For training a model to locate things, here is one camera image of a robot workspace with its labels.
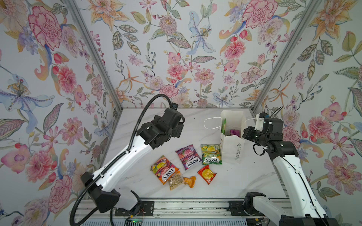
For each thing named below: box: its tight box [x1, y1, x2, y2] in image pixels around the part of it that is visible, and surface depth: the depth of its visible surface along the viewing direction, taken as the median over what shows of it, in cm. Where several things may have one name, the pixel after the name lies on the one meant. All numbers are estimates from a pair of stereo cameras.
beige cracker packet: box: [168, 171, 184, 191], surface depth 83 cm
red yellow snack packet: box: [197, 164, 217, 186], surface depth 86 cm
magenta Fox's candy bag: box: [175, 144, 203, 171], surface depth 92 cm
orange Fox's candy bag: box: [150, 154, 180, 186], surface depth 87 cm
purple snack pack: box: [230, 129, 241, 138], surface depth 92 cm
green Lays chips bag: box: [221, 117, 227, 136], surface depth 89 cm
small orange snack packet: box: [182, 176, 197, 189], surface depth 84 cm
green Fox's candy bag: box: [200, 143, 223, 166], surface depth 92 cm
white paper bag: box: [203, 109, 256, 164], surface depth 82 cm
